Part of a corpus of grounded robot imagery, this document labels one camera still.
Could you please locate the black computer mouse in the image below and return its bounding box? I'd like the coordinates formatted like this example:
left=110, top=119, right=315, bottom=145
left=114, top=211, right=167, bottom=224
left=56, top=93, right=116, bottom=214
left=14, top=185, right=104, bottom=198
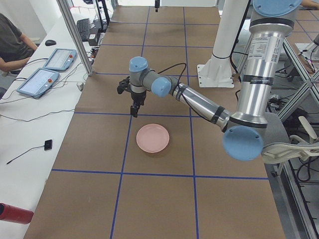
left=45, top=39, right=56, bottom=46

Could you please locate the black keyboard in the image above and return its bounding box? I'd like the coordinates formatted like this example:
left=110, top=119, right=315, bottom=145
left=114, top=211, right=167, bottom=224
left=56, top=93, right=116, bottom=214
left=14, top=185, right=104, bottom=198
left=76, top=18, right=90, bottom=42

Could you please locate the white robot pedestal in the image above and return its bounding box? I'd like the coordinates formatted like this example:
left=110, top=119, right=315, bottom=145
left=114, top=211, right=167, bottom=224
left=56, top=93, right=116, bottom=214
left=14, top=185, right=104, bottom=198
left=197, top=0, right=250, bottom=88

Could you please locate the small black square pad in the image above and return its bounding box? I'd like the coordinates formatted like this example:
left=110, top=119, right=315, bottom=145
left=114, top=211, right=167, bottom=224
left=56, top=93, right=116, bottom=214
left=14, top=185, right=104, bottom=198
left=44, top=139, right=53, bottom=151

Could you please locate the far blue teach pendant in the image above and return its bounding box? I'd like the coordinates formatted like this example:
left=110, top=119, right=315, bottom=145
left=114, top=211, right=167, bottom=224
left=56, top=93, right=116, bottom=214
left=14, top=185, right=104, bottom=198
left=43, top=48, right=77, bottom=72

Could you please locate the near blue teach pendant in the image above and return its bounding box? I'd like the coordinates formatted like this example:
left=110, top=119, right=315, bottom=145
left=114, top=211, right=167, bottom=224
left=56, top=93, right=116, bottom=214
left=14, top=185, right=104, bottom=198
left=16, top=68, right=60, bottom=99

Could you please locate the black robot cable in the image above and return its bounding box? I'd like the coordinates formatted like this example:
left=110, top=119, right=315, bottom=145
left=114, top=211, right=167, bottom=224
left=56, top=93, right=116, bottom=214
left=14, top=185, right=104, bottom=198
left=158, top=63, right=200, bottom=118

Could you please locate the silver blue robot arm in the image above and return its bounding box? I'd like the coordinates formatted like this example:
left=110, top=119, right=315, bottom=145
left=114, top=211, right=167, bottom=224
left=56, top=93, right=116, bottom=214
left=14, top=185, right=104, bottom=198
left=124, top=0, right=301, bottom=161

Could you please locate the white office chair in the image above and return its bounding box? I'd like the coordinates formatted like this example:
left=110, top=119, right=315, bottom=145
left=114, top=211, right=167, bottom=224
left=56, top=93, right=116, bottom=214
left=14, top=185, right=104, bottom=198
left=261, top=113, right=319, bottom=164

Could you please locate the blue teach pendant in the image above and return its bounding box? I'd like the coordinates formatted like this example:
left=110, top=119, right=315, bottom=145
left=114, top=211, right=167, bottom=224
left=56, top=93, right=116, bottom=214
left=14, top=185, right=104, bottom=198
left=16, top=68, right=60, bottom=99
left=43, top=48, right=77, bottom=72

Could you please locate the pink plate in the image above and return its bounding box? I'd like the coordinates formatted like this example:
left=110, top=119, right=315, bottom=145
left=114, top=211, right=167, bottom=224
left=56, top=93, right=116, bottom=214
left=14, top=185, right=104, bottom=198
left=136, top=123, right=170, bottom=153

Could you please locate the seated person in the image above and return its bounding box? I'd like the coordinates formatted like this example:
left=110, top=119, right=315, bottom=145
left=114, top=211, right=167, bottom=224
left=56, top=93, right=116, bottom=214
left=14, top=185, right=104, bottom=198
left=0, top=13, right=38, bottom=72

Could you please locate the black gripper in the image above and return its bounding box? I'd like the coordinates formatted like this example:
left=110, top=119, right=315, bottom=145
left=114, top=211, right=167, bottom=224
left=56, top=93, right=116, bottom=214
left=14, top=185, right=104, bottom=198
left=130, top=91, right=146, bottom=118

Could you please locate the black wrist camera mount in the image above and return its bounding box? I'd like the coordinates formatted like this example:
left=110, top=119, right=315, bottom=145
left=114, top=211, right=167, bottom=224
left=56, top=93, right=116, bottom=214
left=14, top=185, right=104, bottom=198
left=117, top=76, right=131, bottom=95

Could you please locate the aluminium frame post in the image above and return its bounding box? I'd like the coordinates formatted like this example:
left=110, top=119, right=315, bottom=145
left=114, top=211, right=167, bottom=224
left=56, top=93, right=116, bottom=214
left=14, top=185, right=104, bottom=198
left=56, top=0, right=93, bottom=76

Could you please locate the red cylinder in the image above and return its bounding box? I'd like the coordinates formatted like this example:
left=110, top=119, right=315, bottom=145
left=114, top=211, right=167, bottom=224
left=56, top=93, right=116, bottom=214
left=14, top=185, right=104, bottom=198
left=0, top=203, right=34, bottom=225

